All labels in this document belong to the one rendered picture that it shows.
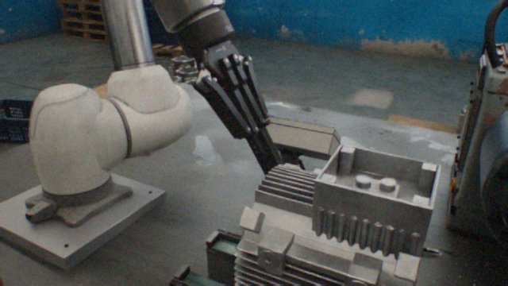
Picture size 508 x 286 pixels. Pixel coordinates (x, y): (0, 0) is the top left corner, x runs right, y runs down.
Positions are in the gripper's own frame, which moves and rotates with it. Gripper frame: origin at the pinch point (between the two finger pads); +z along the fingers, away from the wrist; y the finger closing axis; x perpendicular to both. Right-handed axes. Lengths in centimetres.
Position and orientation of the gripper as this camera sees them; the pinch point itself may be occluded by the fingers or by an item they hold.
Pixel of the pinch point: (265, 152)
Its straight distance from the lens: 58.1
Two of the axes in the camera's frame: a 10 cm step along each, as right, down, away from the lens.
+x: -7.8, 2.7, 5.6
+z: 4.5, 8.7, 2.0
